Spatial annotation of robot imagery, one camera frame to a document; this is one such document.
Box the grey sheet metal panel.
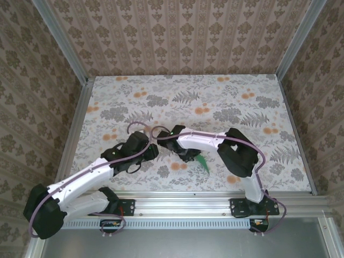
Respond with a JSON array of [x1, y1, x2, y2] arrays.
[[40, 217, 332, 258]]

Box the floral table cover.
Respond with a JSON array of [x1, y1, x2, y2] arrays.
[[65, 75, 313, 193]]

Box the black connector board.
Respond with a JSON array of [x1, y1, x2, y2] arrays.
[[249, 219, 270, 233], [99, 219, 122, 234]]

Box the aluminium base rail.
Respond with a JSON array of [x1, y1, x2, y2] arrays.
[[38, 190, 333, 218]]

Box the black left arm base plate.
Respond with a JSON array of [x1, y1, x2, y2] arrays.
[[87, 198, 136, 217]]

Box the grey slotted cable duct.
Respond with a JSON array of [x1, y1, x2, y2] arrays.
[[49, 217, 253, 230]]

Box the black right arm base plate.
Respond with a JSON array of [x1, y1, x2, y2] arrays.
[[230, 198, 280, 218]]

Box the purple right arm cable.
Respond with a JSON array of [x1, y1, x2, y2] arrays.
[[149, 125, 288, 239]]

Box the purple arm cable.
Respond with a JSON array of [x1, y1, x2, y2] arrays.
[[28, 121, 155, 240], [149, 125, 288, 239]]

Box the aluminium side rail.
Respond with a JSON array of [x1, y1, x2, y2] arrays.
[[51, 77, 95, 198]]

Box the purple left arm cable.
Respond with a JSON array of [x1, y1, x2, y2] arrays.
[[28, 121, 155, 240]]

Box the aluminium frame bar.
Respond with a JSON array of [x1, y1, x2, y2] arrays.
[[25, 217, 52, 258], [318, 217, 340, 258]]

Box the aluminium upright post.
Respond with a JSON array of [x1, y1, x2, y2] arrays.
[[33, 0, 90, 84], [275, 0, 322, 79]]

